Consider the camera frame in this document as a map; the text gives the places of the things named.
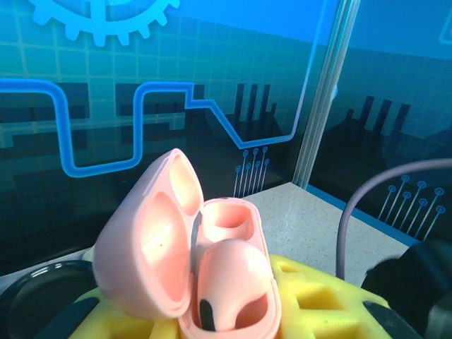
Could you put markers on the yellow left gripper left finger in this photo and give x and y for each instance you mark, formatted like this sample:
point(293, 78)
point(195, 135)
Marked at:
point(116, 321)

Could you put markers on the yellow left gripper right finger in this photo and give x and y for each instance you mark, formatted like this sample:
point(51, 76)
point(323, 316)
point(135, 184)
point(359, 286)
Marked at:
point(282, 268)

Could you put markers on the pink earbud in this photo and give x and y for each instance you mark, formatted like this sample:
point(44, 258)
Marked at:
point(229, 268)

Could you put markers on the pink charging case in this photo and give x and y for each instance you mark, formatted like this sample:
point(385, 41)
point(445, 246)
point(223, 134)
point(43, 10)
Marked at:
point(141, 240)

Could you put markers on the lavender tray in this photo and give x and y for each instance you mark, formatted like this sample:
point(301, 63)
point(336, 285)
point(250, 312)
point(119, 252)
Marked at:
point(86, 253)

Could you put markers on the black plate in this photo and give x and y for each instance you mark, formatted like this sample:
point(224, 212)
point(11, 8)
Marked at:
point(35, 293)

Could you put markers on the blue table edge strip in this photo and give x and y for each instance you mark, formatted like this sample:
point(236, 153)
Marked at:
point(353, 212)

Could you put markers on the aluminium frame post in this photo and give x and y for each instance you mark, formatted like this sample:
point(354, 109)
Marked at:
point(318, 106)

